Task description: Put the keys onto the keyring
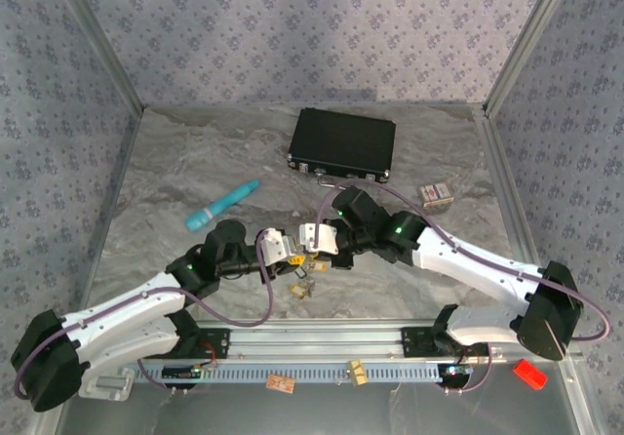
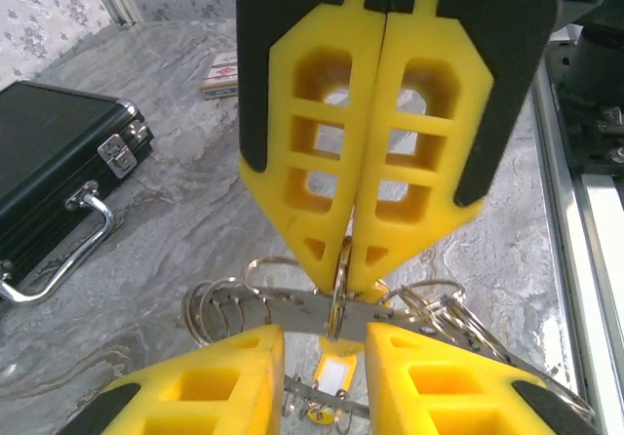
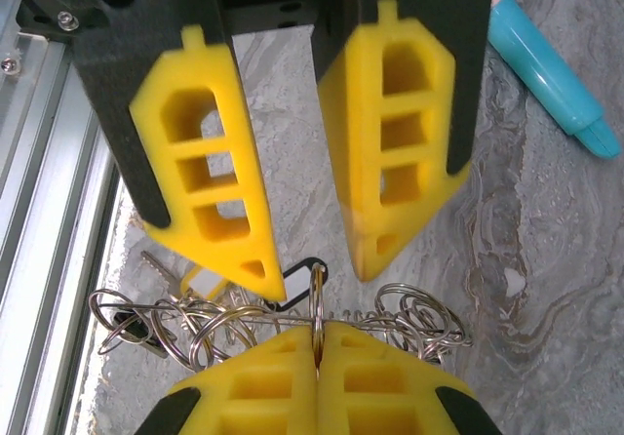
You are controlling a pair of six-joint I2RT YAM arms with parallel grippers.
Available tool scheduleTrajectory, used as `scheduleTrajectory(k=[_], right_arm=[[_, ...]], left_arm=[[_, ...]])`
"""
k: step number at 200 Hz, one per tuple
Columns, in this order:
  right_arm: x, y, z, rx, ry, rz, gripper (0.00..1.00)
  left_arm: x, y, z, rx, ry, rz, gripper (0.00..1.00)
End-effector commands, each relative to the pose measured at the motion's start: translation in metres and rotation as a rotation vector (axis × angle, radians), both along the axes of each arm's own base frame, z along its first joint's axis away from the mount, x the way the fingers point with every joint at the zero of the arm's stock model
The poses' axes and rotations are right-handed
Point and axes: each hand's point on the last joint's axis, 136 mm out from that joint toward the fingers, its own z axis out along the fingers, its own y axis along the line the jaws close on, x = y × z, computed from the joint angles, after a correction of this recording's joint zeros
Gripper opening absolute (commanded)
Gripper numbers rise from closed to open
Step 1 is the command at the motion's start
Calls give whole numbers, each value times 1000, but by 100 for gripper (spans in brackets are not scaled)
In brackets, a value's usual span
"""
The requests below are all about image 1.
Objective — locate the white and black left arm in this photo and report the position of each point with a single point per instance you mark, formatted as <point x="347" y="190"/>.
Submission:
<point x="122" y="308"/>

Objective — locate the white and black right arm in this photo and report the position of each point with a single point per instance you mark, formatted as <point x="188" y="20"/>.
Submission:
<point x="468" y="262"/>

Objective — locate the teal plastic tube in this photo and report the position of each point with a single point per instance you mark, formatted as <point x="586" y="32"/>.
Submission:
<point x="224" y="206"/>

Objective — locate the playing card box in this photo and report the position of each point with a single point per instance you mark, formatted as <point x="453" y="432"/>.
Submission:
<point x="436" y="194"/>

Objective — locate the black hard case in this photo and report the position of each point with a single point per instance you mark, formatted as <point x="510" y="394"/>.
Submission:
<point x="341" y="142"/>

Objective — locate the orange paper tag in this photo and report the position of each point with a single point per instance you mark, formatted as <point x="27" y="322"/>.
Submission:
<point x="280" y="383"/>

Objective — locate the small circuit board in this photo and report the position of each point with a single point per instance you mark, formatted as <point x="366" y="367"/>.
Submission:
<point x="180" y="371"/>
<point x="456" y="370"/>

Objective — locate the red plastic block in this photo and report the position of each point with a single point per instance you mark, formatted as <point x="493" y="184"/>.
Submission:
<point x="530" y="374"/>

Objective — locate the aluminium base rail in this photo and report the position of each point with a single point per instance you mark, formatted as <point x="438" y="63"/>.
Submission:
<point x="317" y="342"/>

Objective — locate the aluminium side rail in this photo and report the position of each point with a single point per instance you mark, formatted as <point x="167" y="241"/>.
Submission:
<point x="108" y="210"/>
<point x="507" y="186"/>

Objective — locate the silver metal bracket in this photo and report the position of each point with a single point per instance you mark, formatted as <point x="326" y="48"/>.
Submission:
<point x="109" y="383"/>

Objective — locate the aluminium frame post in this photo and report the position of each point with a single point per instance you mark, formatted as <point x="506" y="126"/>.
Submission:
<point x="526" y="40"/>
<point x="100" y="35"/>

